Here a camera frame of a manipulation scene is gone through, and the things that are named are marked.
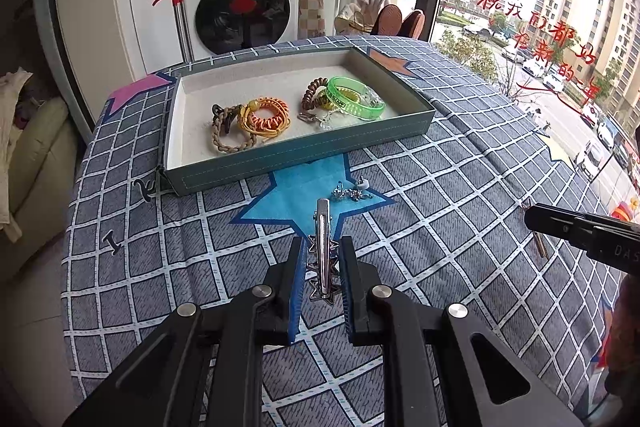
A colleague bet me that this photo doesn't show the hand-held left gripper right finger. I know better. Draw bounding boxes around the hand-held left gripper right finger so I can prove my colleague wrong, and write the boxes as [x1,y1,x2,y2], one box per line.
[340,235,586,427]

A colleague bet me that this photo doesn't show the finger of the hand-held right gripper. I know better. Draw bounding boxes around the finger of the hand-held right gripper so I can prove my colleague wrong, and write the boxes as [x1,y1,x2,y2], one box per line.
[524,203,597,253]

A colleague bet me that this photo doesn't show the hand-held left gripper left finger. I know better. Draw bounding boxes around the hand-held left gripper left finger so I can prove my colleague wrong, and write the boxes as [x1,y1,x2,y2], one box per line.
[65,236,307,427]

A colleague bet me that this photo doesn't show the silver star hair clip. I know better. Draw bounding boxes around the silver star hair clip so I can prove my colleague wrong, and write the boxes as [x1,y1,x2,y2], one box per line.
[305,198,343,304]

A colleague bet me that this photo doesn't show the brown braided bracelet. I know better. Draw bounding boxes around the brown braided bracelet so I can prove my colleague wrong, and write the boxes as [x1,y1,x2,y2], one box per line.
[211,104,258,155]

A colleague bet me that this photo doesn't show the orange spiral hair tie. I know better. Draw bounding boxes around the orange spiral hair tie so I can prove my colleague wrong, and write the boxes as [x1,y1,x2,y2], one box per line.
[239,97,292,138]

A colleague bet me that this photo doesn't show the green translucent bangle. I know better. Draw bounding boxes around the green translucent bangle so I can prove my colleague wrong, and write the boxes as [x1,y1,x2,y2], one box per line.
[325,77,387,120]

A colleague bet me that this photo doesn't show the yellow elastic hair tie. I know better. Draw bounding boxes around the yellow elastic hair tie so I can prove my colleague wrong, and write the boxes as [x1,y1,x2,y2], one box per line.
[237,99,281,142]

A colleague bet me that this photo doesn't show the brown spiral hair tie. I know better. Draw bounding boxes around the brown spiral hair tie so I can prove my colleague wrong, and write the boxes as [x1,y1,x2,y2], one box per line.
[301,78,331,112]

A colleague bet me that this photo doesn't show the clear bead bracelet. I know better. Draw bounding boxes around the clear bead bracelet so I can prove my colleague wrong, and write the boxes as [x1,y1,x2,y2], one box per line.
[320,87,383,130]

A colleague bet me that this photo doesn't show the shallow grey-blue tray box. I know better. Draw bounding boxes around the shallow grey-blue tray box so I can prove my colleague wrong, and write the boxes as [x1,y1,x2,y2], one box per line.
[156,47,436,196]

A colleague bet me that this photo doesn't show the person's right forearm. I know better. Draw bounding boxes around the person's right forearm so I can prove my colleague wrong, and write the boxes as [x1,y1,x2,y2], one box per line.
[597,277,640,408]

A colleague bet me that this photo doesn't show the checked blanket with stars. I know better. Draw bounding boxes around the checked blanket with stars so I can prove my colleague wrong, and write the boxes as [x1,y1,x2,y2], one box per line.
[60,34,640,418]

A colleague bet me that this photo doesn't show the dark claw hair clip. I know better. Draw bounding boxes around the dark claw hair clip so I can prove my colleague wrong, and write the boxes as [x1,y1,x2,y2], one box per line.
[211,103,233,128]

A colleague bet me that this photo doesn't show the brown chair back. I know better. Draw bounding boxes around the brown chair back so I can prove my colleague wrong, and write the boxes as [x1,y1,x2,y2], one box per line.
[401,9,426,40]
[374,4,403,36]

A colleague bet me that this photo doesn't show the beige cloth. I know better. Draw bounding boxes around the beige cloth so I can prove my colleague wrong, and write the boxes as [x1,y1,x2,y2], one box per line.
[334,2,376,36]

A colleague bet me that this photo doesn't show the white front-load washing machine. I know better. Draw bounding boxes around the white front-load washing machine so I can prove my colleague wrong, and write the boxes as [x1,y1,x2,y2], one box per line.
[180,0,303,58]

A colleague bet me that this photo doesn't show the beige sofa cushion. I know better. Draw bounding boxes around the beige sofa cushion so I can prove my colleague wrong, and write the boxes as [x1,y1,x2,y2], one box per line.
[0,94,81,283]

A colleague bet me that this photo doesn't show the checked hanging cloth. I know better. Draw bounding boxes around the checked hanging cloth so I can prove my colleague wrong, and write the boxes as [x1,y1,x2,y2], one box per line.
[298,0,326,42]

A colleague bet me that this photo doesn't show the white tall cabinet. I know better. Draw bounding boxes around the white tall cabinet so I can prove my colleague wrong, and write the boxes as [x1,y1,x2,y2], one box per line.
[52,0,183,128]

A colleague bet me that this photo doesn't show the pile of light clothes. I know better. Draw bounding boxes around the pile of light clothes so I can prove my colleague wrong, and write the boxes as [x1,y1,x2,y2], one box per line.
[0,67,33,243]

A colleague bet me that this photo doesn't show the yellow spiral hair tie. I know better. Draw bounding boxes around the yellow spiral hair tie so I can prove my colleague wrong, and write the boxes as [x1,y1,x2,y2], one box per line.
[320,89,363,112]

